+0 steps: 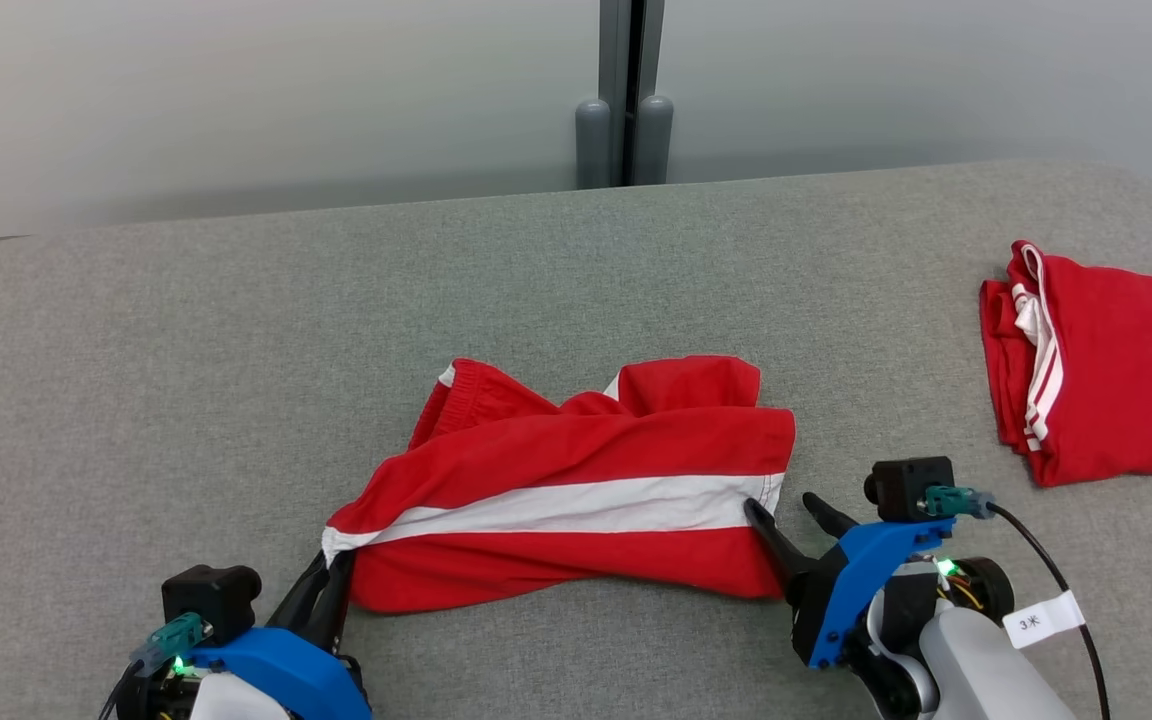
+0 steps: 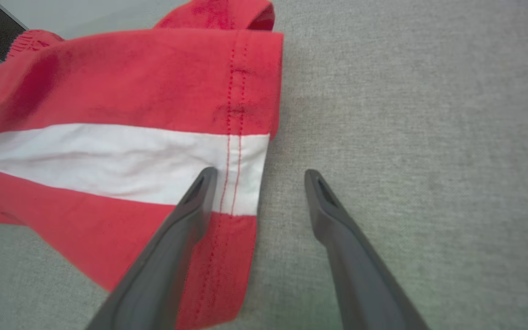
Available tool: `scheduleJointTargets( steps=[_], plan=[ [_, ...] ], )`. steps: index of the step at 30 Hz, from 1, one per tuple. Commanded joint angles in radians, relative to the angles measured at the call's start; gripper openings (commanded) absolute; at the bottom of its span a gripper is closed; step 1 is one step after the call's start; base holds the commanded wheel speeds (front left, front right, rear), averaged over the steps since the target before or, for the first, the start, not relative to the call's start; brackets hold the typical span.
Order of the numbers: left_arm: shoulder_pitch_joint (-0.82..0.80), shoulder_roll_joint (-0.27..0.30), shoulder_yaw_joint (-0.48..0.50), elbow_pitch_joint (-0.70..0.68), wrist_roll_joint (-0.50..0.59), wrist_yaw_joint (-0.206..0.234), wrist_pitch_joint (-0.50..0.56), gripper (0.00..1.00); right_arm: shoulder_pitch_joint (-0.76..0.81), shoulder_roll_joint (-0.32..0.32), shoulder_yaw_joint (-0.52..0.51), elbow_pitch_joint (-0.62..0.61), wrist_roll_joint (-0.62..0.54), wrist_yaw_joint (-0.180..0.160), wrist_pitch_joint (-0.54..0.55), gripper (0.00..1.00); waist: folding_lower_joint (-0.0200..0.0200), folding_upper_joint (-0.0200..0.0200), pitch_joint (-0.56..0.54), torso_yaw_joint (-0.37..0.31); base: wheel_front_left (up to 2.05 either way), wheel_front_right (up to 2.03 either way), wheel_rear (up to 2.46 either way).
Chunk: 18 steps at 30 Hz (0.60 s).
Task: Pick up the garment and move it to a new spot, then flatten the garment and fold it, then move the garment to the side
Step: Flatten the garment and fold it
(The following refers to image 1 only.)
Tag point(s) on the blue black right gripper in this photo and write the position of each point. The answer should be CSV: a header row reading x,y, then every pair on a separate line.
x,y
866,580

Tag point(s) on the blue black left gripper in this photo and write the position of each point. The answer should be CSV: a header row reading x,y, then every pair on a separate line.
x,y
286,670

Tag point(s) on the red garment with Bulls print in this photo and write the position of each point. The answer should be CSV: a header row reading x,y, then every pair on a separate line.
x,y
576,500

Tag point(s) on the red garment with thin white stripes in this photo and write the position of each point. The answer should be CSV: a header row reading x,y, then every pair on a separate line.
x,y
1126,380

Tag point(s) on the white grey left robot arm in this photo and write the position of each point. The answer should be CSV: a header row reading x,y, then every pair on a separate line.
x,y
236,700

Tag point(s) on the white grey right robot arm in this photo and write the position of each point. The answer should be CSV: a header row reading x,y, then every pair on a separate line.
x,y
986,670

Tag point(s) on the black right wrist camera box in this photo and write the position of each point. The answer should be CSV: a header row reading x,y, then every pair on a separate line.
x,y
908,488

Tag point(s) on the teal left camera connector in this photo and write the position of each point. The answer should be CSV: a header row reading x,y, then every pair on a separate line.
x,y
171,638

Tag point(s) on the teal camera connector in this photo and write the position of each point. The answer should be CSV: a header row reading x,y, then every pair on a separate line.
x,y
171,638
956,502

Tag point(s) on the teal right camera connector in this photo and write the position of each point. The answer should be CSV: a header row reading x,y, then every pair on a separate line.
x,y
956,502

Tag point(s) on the grey metal partition post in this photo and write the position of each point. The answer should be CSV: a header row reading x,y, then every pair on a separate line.
x,y
624,90

